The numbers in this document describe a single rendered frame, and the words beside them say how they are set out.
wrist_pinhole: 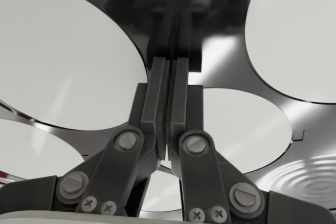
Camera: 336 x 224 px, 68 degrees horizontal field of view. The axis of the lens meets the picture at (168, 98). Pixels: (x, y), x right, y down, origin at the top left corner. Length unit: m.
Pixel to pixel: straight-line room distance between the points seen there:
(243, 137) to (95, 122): 0.10
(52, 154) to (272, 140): 0.17
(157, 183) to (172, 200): 0.04
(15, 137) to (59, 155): 0.03
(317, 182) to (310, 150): 0.05
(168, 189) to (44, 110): 0.13
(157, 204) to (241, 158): 0.12
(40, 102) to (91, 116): 0.03
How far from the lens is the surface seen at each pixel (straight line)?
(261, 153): 0.19
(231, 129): 0.16
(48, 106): 0.17
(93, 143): 0.19
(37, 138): 0.21
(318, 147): 0.19
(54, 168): 0.25
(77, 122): 0.17
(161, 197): 0.26
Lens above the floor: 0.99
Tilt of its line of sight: 43 degrees down
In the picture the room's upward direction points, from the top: 173 degrees counter-clockwise
